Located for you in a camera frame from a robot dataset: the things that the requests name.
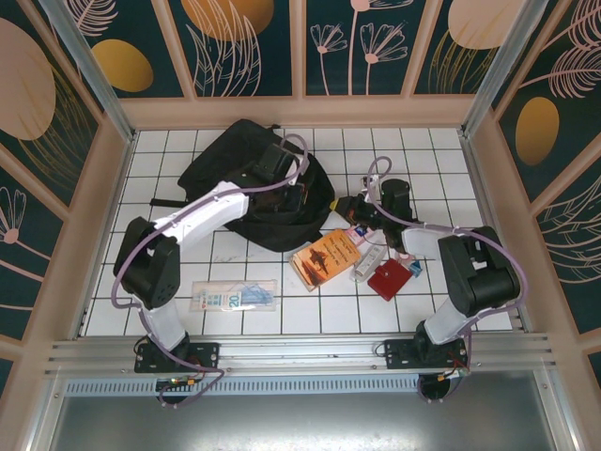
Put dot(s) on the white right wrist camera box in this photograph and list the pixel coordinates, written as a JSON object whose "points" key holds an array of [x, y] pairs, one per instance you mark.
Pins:
{"points": [[370, 181]]}

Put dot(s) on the white rectangular case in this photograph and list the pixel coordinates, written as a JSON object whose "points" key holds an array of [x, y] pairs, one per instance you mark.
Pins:
{"points": [[368, 260]]}

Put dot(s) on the aluminium side rail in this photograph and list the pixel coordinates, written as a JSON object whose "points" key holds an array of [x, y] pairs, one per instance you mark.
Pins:
{"points": [[118, 188], [488, 206]]}

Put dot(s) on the orange paperback book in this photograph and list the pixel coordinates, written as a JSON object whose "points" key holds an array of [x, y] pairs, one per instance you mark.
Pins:
{"points": [[324, 260]]}

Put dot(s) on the grey metal sheet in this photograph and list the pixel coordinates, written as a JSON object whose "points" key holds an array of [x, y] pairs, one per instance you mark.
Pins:
{"points": [[300, 423]]}

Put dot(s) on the black backpack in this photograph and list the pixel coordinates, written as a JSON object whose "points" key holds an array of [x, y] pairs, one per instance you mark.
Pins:
{"points": [[220, 155]]}

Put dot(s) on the small blue sharpener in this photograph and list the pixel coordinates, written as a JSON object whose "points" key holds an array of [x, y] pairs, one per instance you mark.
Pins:
{"points": [[415, 269]]}

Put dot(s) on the pink tape roll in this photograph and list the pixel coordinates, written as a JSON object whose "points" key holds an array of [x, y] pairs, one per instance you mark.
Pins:
{"points": [[405, 258]]}

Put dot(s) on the aluminium mounting rail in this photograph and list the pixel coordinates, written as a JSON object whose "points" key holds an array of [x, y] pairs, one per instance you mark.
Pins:
{"points": [[300, 350]]}

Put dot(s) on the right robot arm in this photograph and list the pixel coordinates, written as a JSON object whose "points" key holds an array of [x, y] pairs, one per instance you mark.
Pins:
{"points": [[479, 277]]}

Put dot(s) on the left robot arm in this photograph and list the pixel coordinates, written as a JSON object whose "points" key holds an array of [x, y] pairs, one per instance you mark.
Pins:
{"points": [[206, 206]]}

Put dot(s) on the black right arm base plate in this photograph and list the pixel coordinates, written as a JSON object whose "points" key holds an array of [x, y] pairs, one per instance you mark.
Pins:
{"points": [[399, 354]]}

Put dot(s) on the red snap wallet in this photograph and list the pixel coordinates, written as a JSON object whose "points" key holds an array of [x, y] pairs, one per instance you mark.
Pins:
{"points": [[389, 281]]}

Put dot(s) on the pink tissue pack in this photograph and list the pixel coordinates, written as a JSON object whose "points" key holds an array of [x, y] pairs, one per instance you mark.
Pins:
{"points": [[361, 231]]}

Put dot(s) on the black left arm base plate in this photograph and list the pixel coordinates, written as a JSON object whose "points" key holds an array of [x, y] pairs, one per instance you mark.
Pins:
{"points": [[202, 352]]}

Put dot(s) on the clear pack of face masks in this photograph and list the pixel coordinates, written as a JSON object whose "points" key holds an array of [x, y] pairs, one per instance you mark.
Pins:
{"points": [[235, 297]]}

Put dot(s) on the aluminium frame post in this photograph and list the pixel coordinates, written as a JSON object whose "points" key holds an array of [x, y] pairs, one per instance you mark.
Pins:
{"points": [[509, 70], [89, 70]]}

